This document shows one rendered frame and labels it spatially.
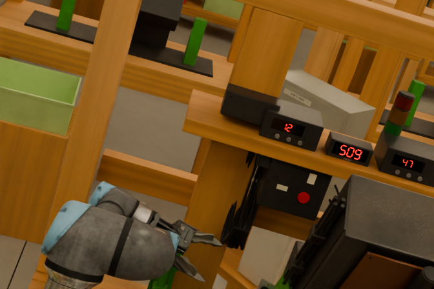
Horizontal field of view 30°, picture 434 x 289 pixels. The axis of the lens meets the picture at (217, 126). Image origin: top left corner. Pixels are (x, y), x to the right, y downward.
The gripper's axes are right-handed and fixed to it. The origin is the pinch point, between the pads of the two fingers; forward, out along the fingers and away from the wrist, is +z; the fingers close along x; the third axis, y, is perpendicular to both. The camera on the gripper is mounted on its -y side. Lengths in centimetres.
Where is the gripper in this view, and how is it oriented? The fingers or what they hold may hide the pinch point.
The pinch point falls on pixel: (210, 262)
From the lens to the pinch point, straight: 213.5
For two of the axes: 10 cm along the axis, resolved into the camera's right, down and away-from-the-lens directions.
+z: 8.4, 5.2, 1.5
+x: 4.2, -8.0, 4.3
